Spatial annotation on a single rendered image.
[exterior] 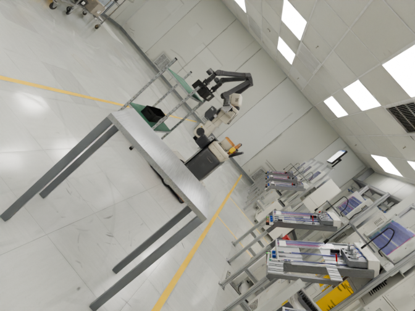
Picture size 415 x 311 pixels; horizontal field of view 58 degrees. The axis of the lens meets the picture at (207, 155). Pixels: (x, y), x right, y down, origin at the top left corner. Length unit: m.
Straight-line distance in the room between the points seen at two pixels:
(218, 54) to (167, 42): 1.73
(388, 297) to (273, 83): 9.28
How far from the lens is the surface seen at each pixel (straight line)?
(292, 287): 2.77
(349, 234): 4.60
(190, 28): 12.43
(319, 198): 7.77
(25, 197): 2.10
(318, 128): 11.82
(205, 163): 4.40
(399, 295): 3.28
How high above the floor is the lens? 1.28
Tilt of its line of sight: 9 degrees down
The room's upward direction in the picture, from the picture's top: 49 degrees clockwise
